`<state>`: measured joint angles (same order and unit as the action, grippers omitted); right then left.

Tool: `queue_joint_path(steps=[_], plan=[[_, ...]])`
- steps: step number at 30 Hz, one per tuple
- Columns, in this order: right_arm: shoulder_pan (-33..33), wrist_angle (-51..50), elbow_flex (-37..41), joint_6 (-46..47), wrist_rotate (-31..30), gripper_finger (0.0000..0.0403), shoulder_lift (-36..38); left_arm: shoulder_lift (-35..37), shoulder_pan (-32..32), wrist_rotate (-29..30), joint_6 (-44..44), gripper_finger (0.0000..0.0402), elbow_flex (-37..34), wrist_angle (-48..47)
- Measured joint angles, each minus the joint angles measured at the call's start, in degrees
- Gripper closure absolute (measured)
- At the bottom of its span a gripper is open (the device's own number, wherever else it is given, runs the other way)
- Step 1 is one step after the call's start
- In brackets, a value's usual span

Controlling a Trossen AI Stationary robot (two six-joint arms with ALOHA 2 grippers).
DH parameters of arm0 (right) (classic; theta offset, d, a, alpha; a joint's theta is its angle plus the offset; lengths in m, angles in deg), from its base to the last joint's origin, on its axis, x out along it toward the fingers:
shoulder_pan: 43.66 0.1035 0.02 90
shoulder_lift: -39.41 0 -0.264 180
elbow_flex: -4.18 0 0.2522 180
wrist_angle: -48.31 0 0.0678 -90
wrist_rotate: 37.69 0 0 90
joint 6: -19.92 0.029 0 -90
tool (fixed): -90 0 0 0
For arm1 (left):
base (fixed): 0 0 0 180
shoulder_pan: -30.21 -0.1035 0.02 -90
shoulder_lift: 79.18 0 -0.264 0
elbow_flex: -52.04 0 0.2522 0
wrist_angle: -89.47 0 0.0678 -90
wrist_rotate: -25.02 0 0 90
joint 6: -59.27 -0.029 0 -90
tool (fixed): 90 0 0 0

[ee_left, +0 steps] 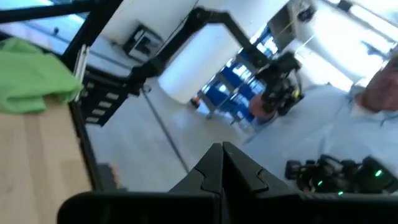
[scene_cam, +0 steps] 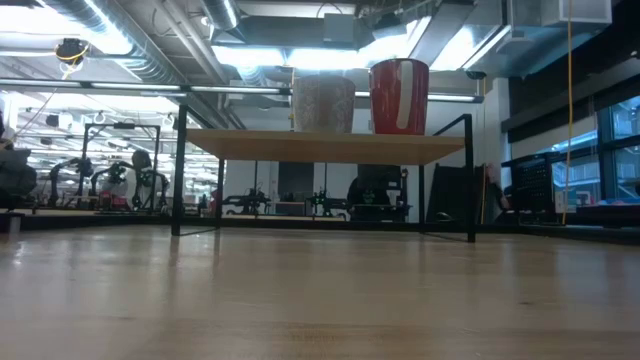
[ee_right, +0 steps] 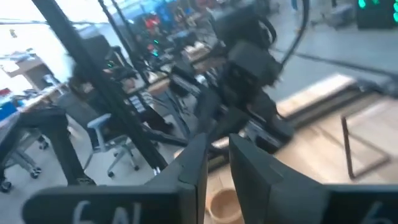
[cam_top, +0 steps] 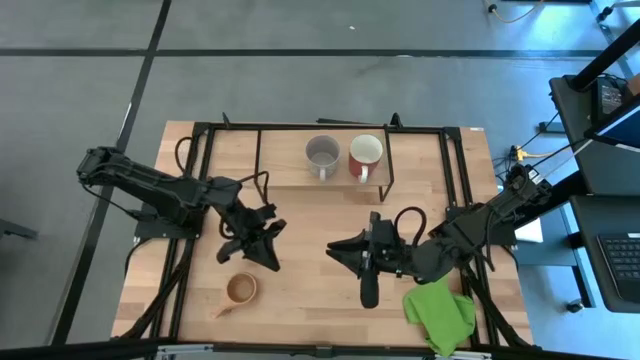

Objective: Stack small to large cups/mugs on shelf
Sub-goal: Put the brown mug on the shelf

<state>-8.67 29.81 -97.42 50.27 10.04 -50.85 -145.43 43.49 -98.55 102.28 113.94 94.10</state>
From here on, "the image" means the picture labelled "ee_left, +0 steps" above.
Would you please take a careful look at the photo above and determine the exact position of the black robot with green lights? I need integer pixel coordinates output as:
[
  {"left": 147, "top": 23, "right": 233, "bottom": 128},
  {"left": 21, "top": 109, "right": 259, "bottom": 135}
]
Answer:
[{"left": 284, "top": 154, "right": 398, "bottom": 196}]

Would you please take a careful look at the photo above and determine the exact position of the black wall panel box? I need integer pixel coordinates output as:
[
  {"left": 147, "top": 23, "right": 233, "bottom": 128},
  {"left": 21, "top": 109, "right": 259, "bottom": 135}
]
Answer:
[{"left": 123, "top": 24, "right": 165, "bottom": 63}]

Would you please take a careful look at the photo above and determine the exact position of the black table edge rail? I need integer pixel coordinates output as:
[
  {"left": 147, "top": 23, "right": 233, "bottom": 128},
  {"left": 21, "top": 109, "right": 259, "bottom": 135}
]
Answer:
[{"left": 68, "top": 101, "right": 106, "bottom": 192}]

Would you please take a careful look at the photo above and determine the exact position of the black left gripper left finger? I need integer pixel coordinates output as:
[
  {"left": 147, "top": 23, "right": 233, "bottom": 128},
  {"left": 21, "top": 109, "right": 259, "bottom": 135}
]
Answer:
[{"left": 57, "top": 142, "right": 224, "bottom": 224}]

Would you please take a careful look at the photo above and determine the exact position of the black rig frame beam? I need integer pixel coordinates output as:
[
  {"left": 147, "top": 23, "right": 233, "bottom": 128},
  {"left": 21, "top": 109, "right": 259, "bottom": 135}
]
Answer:
[{"left": 0, "top": 0, "right": 124, "bottom": 73}]

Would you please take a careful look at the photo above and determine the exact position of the person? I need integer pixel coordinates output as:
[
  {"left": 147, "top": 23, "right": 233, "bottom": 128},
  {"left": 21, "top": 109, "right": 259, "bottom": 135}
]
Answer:
[{"left": 241, "top": 46, "right": 398, "bottom": 195}]

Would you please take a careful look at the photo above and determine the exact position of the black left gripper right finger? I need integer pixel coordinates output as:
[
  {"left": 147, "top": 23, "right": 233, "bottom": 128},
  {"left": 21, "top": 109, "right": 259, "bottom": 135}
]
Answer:
[{"left": 223, "top": 142, "right": 398, "bottom": 224}]

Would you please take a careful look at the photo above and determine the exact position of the blue rack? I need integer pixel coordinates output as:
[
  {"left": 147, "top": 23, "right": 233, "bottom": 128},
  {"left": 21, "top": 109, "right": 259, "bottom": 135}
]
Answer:
[{"left": 198, "top": 24, "right": 282, "bottom": 125}]

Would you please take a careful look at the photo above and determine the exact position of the black slotted box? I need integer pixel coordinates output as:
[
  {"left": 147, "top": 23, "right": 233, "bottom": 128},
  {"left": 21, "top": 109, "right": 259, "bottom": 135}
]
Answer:
[{"left": 79, "top": 67, "right": 133, "bottom": 127}]

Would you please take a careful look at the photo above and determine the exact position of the green cloth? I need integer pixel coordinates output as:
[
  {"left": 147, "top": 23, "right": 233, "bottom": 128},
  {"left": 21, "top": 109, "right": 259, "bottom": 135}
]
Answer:
[{"left": 0, "top": 36, "right": 83, "bottom": 114}]

